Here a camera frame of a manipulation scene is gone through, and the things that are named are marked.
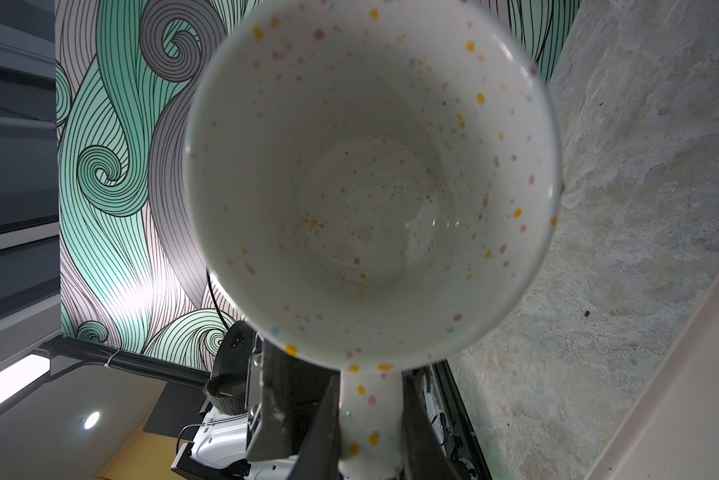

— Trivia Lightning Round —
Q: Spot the pink silicone tray mat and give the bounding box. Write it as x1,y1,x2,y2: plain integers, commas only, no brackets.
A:
587,275,719,480

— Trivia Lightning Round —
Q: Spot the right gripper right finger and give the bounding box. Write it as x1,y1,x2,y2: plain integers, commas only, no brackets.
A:
401,370,459,480

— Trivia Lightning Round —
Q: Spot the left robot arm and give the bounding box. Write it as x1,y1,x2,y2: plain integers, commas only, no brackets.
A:
171,322,296,479

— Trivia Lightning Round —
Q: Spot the cream speckled mug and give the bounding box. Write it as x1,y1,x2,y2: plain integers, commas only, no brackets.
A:
184,1,563,479

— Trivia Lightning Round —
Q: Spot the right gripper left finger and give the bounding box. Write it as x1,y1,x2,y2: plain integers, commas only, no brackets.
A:
288,376,342,480

